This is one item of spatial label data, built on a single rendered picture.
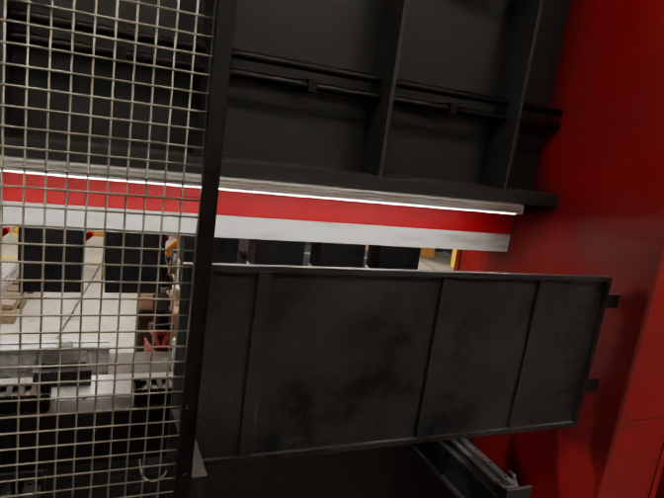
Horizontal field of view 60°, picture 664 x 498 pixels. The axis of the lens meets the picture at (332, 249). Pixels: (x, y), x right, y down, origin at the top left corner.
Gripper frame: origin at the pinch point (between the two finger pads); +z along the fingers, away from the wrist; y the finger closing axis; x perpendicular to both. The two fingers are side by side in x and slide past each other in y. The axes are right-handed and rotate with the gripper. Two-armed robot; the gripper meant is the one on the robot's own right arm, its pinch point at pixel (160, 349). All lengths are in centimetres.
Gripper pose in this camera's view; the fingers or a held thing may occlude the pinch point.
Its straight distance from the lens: 217.3
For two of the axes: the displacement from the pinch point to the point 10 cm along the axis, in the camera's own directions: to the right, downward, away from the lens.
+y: 5.3, -0.2, -8.5
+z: 0.1, 10.0, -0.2
